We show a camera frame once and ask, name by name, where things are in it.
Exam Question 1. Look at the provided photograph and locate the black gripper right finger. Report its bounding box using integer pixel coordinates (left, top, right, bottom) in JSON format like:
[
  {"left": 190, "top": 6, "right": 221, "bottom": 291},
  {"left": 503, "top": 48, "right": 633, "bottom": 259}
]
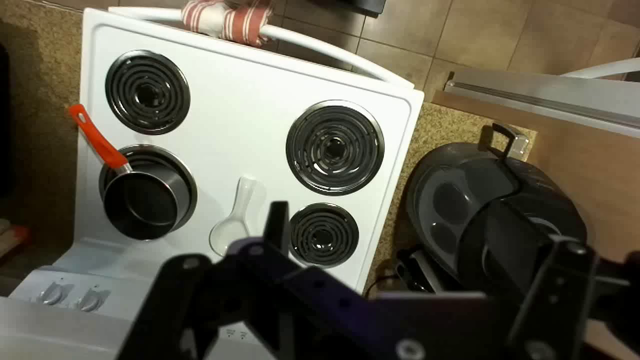
[{"left": 484, "top": 197, "right": 640, "bottom": 360}]

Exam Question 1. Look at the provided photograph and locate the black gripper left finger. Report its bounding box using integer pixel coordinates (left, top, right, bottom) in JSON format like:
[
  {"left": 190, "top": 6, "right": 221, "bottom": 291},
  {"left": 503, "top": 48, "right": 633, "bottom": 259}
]
[{"left": 117, "top": 200, "right": 366, "bottom": 360}]

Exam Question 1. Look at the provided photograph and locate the black pot on stove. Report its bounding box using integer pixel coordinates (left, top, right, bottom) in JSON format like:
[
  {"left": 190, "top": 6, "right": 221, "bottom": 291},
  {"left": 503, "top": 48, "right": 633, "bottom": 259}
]
[{"left": 397, "top": 122, "right": 589, "bottom": 296}]

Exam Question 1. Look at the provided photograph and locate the small black coil burner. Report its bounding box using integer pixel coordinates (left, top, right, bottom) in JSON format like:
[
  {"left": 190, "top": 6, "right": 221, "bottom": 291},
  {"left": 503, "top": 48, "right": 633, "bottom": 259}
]
[
  {"left": 286, "top": 200, "right": 361, "bottom": 267},
  {"left": 104, "top": 48, "right": 193, "bottom": 137}
]

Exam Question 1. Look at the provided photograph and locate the white electric stove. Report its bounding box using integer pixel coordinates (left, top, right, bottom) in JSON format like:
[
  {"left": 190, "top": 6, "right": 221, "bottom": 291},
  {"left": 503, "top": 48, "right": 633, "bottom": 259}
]
[{"left": 0, "top": 6, "right": 425, "bottom": 360}]

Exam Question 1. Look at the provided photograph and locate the pale grey long bar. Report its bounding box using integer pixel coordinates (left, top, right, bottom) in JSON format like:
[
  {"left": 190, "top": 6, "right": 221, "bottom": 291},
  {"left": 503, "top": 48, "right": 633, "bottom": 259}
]
[{"left": 443, "top": 63, "right": 640, "bottom": 137}]

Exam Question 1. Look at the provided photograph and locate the large black coil burner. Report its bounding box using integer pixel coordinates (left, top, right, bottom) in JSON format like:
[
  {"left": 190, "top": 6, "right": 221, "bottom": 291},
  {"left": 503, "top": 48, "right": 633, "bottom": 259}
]
[{"left": 283, "top": 100, "right": 388, "bottom": 197}]

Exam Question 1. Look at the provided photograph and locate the red white striped towel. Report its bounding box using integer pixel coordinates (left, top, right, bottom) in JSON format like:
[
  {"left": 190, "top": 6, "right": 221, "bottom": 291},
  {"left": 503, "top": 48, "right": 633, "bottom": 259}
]
[{"left": 179, "top": 0, "right": 276, "bottom": 48}]

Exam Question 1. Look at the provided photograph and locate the black saucepan with orange handle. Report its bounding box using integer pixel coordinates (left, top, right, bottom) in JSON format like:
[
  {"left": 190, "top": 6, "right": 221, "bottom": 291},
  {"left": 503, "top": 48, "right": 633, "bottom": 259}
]
[{"left": 65, "top": 102, "right": 196, "bottom": 244}]

